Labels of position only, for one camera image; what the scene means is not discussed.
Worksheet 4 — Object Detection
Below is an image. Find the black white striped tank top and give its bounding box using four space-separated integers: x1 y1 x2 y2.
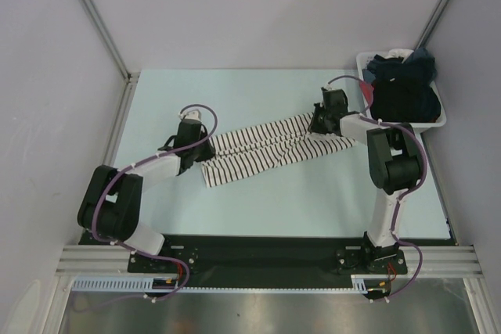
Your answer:
201 113 355 188

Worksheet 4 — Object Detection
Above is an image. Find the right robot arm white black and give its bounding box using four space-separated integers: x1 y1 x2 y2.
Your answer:
308 88 427 272

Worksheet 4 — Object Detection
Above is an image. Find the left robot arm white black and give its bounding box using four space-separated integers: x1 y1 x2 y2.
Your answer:
77 118 214 271

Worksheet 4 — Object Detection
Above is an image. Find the white plastic laundry basket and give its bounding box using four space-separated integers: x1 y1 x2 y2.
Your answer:
356 48 448 132

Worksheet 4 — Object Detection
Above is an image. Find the dark clothes pile in basket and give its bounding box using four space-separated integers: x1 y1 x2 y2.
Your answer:
359 48 443 124

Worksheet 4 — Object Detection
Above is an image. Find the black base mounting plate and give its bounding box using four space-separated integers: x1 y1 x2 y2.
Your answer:
128 235 408 289

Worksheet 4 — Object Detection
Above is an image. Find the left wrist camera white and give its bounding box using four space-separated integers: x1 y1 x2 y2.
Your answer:
179 109 202 122

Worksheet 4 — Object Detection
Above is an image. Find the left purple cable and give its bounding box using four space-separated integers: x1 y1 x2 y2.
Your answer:
74 104 219 307

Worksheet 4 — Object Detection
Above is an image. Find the purple cable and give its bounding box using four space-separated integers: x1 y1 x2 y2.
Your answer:
323 74 430 303
74 104 219 307

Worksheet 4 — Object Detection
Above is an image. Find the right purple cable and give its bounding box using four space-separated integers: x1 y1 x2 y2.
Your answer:
323 74 430 303

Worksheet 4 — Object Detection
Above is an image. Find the right aluminium corner post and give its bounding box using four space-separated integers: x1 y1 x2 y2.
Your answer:
414 0 477 52

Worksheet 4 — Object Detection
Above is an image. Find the aluminium corner post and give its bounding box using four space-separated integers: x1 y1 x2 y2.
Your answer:
78 0 132 82
414 0 477 52

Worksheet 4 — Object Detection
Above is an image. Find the white slotted cable duct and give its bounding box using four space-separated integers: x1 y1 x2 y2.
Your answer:
72 274 392 294

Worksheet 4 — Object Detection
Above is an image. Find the aluminium front rail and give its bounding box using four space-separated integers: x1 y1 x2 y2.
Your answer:
56 245 483 278

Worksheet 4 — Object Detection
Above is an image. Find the left aluminium corner post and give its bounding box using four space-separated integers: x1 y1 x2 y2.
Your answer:
78 0 132 82

